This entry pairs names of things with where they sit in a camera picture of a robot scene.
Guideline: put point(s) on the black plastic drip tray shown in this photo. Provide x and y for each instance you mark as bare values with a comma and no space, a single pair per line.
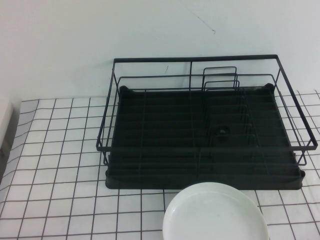
155,120

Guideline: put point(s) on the white round plate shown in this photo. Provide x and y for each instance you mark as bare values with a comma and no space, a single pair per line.
215,215

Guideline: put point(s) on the white black-grid tablecloth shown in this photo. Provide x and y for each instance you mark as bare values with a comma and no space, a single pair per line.
62,175

